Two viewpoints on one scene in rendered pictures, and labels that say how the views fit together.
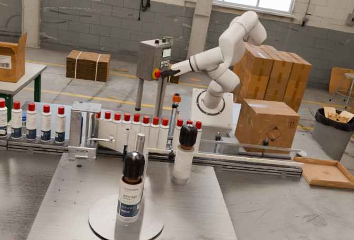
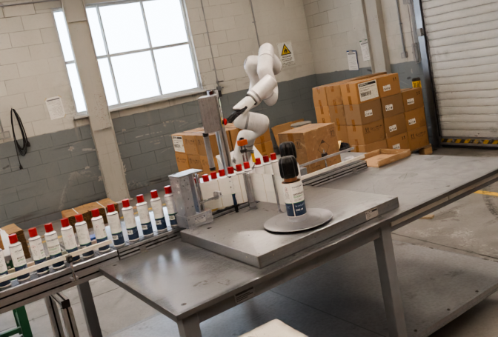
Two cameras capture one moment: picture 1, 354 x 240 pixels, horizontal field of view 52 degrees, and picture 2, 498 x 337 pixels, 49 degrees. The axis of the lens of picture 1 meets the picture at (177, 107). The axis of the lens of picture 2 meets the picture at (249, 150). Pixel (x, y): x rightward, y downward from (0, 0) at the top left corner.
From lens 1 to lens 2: 1.52 m
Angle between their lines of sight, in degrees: 26
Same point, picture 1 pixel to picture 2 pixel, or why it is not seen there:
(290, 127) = (332, 136)
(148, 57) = (212, 109)
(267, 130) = (318, 146)
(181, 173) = not seen: hidden behind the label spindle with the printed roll
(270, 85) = not seen: hidden behind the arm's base
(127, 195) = (297, 193)
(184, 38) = (91, 167)
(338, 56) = (271, 112)
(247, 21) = (270, 50)
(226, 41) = (267, 70)
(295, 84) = (261, 147)
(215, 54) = (269, 80)
